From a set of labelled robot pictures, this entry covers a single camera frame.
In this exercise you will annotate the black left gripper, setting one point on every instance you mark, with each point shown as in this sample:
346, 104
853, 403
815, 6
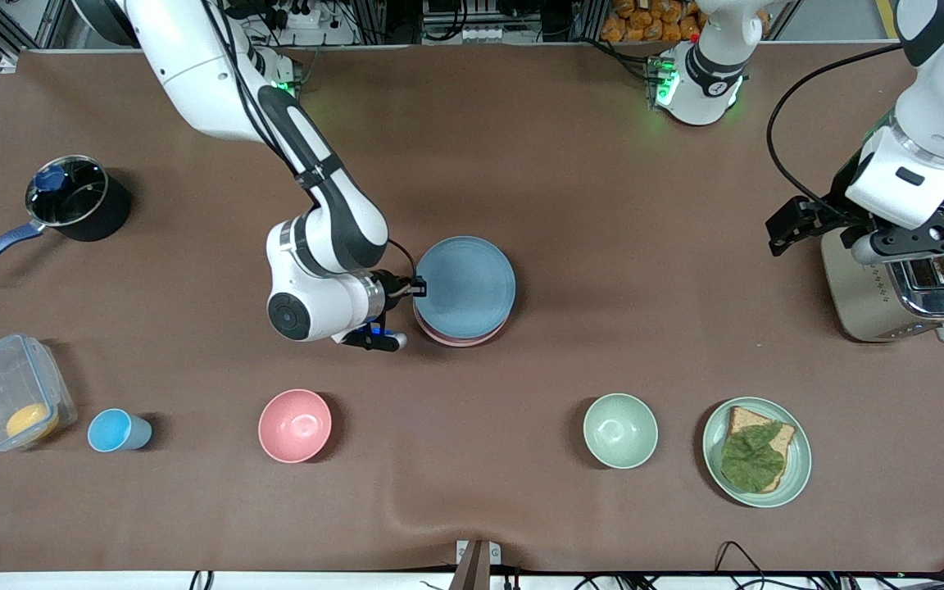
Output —
834, 206

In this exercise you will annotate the blue cup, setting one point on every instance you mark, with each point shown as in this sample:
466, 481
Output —
111, 431

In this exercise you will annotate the aluminium frame post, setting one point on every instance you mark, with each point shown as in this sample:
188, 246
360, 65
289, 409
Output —
5, 37

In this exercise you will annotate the brown table cover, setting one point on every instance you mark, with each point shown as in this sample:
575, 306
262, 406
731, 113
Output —
521, 147

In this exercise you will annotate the metal bracket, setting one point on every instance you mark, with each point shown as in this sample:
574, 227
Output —
476, 565

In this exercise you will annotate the green bowl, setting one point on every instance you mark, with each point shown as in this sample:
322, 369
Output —
620, 431

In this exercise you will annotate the beige silver toaster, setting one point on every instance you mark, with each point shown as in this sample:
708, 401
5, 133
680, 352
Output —
857, 295

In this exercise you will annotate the light bread slice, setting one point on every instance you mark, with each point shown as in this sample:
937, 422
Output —
746, 418

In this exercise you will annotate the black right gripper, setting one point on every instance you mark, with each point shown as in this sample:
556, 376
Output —
394, 287

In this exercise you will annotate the green plate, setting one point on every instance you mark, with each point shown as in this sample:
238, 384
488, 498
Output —
800, 451

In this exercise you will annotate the white power strip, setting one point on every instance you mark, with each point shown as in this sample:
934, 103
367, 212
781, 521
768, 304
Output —
304, 16
478, 34

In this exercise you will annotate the blue plate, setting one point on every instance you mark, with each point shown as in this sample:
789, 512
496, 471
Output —
464, 287

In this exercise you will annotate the beige plate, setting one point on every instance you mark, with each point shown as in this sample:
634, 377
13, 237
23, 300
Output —
462, 345

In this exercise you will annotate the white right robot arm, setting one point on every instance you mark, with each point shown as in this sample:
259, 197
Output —
193, 74

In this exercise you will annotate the yellow round food item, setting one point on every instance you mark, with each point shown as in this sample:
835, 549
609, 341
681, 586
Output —
31, 420

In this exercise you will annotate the glass lid blue knob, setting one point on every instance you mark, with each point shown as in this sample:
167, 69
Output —
70, 197

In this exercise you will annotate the green lettuce leaf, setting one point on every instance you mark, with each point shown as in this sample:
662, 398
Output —
751, 463

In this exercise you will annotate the orange snack packets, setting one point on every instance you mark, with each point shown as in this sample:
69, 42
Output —
644, 20

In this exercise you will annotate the pink bowl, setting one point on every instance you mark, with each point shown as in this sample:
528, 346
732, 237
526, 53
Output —
295, 426

